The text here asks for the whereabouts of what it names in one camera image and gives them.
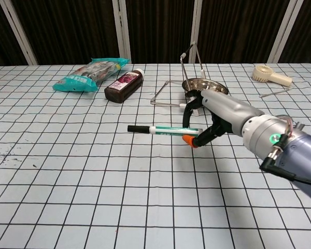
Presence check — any stainless steel bowl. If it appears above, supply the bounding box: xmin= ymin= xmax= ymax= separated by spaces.
xmin=181 ymin=79 xmax=229 ymax=104

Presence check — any cream fan lanyard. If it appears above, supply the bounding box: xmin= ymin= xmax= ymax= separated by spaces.
xmin=260 ymin=87 xmax=292 ymax=99

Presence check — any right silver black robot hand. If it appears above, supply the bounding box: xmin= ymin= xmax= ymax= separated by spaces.
xmin=182 ymin=88 xmax=265 ymax=149

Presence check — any brown bottle with pink label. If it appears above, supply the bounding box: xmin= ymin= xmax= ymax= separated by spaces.
xmin=104 ymin=68 xmax=145 ymax=104

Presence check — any black marker cap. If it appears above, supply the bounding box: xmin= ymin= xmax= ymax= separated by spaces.
xmin=127 ymin=124 xmax=151 ymax=134

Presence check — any cream handheld fan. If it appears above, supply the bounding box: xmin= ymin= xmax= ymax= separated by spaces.
xmin=252 ymin=65 xmax=293 ymax=88

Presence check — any white frame post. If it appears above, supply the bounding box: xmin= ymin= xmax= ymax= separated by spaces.
xmin=191 ymin=0 xmax=203 ymax=63
xmin=0 ymin=0 xmax=39 ymax=66
xmin=268 ymin=0 xmax=299 ymax=63
xmin=112 ymin=0 xmax=132 ymax=64

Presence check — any white green marker body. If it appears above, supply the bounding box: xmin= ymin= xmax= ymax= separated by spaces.
xmin=149 ymin=125 xmax=203 ymax=137

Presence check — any teal snack bag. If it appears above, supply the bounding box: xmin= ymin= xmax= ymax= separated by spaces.
xmin=53 ymin=57 xmax=131 ymax=93

